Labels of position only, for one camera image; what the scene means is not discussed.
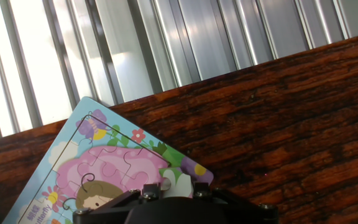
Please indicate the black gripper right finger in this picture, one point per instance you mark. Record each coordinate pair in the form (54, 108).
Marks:
(247, 210)

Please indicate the white green jigsaw puzzle piece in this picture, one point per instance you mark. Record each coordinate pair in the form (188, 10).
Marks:
(180, 185)

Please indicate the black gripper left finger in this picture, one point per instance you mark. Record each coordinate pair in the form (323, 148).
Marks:
(117, 205)

